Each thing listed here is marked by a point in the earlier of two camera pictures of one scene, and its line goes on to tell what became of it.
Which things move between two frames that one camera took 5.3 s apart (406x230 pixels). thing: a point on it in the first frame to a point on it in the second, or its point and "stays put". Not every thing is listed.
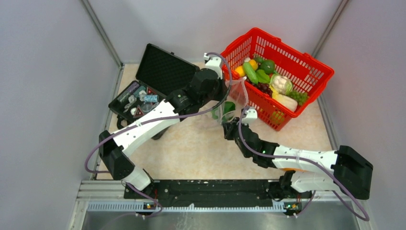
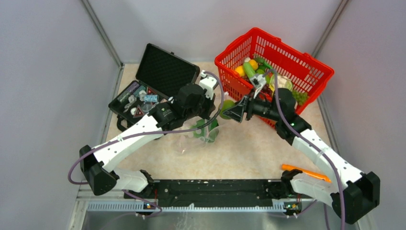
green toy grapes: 301,97 stays put
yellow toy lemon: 254,64 stays put
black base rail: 230,190 stays put
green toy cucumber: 250,73 stays put
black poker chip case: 160,73 stays put
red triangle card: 138,112 stays put
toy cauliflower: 281,84 stays put
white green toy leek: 225,112 to 208,133
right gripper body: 231,134 to 262,109
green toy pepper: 268,66 to 227,104
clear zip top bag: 238,97 to 194,142
